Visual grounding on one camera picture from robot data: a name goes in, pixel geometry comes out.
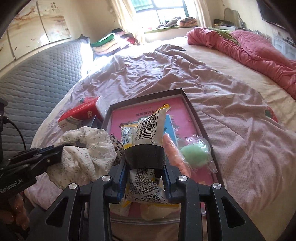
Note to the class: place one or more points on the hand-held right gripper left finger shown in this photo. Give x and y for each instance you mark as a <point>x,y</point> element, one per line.
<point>119,185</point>

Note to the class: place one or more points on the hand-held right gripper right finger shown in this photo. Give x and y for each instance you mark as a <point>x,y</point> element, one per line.
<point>167,183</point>

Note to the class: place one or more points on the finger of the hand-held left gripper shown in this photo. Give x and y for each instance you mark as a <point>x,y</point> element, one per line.
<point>41,151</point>
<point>39,164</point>

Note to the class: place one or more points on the pink orange packet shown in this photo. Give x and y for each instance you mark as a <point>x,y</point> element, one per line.
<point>175,155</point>

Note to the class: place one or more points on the black wide band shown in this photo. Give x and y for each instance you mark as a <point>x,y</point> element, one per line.
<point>144,157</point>

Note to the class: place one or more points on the green sponge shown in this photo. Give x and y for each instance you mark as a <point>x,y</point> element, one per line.
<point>194,155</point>

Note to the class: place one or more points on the white floral cloth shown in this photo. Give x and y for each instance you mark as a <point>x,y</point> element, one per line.
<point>92,148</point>

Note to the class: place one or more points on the yellow white packet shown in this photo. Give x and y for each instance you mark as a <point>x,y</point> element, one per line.
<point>148,129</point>

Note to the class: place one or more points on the dark shallow tray box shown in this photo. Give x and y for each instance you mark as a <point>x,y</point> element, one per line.
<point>143,100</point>

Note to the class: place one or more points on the person's left hand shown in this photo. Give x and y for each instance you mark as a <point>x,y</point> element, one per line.
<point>19,213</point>

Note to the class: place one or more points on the leopard print scrunchie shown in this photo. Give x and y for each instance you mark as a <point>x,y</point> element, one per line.
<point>118,146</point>

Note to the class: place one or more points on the red white cardboard box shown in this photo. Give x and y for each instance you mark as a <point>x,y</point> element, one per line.
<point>78,113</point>

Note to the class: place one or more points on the dark blue box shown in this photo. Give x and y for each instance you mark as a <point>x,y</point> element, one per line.
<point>96,121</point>

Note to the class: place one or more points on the pink book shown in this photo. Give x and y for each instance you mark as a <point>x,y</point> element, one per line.
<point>129,115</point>

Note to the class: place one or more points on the lavender duvet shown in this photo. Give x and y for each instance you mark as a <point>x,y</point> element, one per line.
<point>231,150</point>

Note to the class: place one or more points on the grey quilted headboard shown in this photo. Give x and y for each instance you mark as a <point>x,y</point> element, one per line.
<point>46,76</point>

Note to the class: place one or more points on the painted overhead cabinet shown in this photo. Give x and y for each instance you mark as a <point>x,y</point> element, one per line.
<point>34,27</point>

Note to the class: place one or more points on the stack of folded clothes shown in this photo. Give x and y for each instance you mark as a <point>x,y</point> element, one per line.
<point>106,44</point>

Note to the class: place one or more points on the cream bed sheet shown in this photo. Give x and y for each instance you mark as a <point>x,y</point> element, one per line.
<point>266,92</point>

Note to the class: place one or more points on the pink quilt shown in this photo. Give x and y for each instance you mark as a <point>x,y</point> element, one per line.
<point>254,53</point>

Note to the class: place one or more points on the cream curtain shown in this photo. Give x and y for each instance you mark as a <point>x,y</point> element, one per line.
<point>127,18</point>
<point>203,14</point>

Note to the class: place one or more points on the green cloth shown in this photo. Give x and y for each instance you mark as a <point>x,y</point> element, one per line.
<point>222,33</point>

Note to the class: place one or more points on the dark clothes pile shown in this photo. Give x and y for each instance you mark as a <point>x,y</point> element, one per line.
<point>170,23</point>

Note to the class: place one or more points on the patterned pillow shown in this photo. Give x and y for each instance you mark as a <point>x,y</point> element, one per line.
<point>187,22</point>

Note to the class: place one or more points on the window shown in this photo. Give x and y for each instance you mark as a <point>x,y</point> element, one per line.
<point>166,9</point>

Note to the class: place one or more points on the white framed mirror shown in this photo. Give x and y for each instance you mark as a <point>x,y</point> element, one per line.
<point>232,16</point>

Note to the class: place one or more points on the white drawer unit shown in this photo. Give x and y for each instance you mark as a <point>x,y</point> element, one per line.
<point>284,46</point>

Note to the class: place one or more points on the black television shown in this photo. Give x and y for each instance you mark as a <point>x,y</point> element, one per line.
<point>277,11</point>

